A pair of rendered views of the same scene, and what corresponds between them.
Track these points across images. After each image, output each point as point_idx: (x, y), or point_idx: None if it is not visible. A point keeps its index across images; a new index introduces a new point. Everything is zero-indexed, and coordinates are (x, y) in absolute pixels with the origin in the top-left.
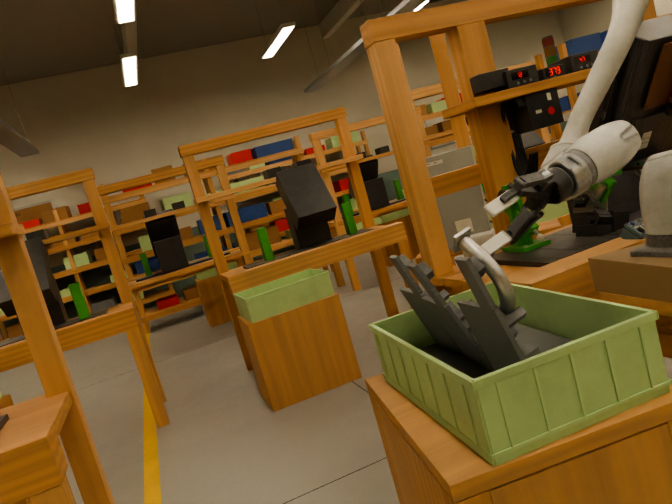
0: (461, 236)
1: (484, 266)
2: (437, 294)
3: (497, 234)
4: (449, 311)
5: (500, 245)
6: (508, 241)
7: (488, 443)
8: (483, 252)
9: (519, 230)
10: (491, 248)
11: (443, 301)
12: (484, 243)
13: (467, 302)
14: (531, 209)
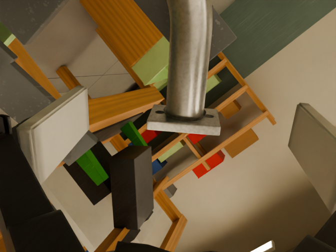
0: (211, 114)
1: (213, 7)
2: (38, 86)
3: (55, 166)
4: (5, 46)
5: (64, 108)
6: (43, 117)
7: None
8: (209, 46)
9: (18, 161)
10: (78, 108)
11: (20, 70)
12: (81, 136)
13: (52, 15)
14: (125, 245)
